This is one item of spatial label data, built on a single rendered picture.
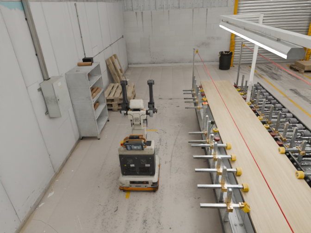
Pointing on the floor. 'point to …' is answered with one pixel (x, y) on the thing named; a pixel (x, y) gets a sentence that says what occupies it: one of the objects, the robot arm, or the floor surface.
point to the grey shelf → (85, 125)
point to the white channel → (302, 40)
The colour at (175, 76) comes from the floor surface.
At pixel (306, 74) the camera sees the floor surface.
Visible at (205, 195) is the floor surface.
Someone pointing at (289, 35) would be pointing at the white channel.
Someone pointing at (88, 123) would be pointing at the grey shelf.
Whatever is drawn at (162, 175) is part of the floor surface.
